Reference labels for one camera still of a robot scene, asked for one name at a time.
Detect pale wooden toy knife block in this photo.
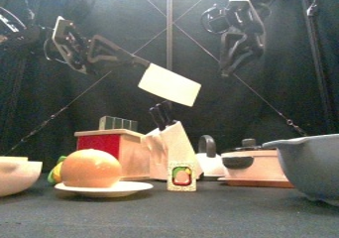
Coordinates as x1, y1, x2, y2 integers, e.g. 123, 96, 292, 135
140, 120, 206, 182

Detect white toy cleaver black handle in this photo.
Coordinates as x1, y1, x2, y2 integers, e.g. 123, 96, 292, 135
127, 54, 204, 108

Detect white round plate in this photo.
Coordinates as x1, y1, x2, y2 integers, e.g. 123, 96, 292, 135
53, 179, 155, 198

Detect yellow green toy vegetable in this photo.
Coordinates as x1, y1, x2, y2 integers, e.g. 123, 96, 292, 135
47, 155, 69, 185

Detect thin diagonal brace cord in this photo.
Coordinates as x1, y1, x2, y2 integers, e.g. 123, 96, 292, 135
126, 0, 310, 138
3, 0, 223, 156

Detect orange toy ball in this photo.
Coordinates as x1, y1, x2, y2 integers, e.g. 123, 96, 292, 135
60, 148, 124, 188

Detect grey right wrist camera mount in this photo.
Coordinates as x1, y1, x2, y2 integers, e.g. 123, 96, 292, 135
226, 0, 262, 24

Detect red wooden toy toaster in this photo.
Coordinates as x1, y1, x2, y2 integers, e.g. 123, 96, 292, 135
73, 128, 150, 180

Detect black handled toy knife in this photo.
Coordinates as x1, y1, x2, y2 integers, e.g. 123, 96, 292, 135
147, 104, 166, 133
158, 99, 176, 128

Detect white toy sushi roll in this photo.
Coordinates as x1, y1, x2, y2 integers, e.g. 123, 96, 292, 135
166, 161, 199, 193

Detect white toy kettle black handle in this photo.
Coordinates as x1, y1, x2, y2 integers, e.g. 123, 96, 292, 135
195, 134, 231, 179

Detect black strap with metal clip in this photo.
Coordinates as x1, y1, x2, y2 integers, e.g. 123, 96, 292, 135
306, 0, 323, 20

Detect vertical metal frame pole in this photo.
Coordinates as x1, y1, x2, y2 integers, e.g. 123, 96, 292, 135
164, 0, 174, 71

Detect black pot lid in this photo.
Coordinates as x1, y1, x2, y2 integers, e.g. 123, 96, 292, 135
223, 137, 268, 154

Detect dark toy toast slices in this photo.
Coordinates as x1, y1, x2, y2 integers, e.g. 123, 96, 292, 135
96, 115, 139, 132

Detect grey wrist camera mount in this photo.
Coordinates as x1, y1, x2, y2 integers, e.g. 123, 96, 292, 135
51, 15, 77, 73
226, 0, 262, 24

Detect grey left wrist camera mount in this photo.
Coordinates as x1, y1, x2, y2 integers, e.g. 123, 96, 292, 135
51, 15, 77, 73

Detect blue toy pot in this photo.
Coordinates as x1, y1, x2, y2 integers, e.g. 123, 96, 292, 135
260, 133, 339, 207

